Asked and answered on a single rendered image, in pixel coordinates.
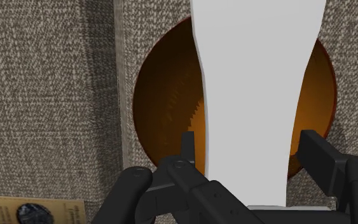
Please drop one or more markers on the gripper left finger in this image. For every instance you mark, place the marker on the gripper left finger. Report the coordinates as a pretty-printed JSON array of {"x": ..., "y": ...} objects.
[{"x": 178, "y": 186}]

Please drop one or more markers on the yellow book with dark picture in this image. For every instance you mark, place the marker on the yellow book with dark picture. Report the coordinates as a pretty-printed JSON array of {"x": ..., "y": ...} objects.
[{"x": 64, "y": 211}]

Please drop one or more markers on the white curved vase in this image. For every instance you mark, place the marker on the white curved vase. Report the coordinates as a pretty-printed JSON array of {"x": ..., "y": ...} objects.
[{"x": 250, "y": 108}]

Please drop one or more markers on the orange-brown round bowl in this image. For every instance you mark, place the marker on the orange-brown round bowl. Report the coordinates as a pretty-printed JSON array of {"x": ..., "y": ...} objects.
[{"x": 169, "y": 99}]

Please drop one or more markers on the grey woven fabric sofa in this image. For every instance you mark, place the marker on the grey woven fabric sofa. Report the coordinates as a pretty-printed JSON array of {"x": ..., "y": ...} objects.
[{"x": 42, "y": 93}]

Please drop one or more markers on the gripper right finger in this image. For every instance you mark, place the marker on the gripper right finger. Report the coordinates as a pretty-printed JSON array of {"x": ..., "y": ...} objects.
[{"x": 321, "y": 161}]

